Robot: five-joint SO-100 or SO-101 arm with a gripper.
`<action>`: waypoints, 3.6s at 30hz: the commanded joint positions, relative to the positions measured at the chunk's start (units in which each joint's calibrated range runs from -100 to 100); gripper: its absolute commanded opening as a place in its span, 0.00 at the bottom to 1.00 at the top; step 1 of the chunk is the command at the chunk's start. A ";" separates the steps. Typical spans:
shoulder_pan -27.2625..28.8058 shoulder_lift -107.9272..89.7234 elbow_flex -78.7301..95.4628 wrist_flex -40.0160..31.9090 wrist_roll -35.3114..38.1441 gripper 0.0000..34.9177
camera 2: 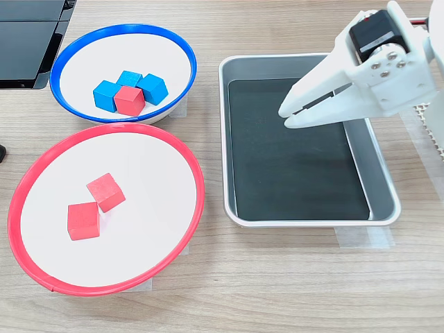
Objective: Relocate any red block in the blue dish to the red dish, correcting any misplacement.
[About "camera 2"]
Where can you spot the black flat device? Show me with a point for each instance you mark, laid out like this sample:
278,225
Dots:
24,48

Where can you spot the red-rimmed white plate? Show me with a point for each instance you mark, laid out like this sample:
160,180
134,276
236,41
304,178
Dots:
145,173

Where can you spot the pale perforated base plate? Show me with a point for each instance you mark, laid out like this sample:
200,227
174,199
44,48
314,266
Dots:
420,116

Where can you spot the black mat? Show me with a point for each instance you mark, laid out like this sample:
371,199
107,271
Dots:
291,173

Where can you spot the small black stand foot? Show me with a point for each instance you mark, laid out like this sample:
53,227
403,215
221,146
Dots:
2,154

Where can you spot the clear tape strip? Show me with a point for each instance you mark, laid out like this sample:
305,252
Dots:
364,239
185,250
144,286
416,138
182,109

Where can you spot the blue cube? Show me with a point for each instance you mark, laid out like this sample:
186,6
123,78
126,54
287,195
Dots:
154,89
103,97
129,77

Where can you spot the steel tray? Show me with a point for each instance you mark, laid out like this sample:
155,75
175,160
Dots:
385,194

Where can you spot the red cube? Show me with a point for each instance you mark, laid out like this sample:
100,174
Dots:
128,102
83,222
105,192

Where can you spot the blue-rimmed white plate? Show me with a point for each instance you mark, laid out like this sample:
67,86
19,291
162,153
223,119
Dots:
104,55

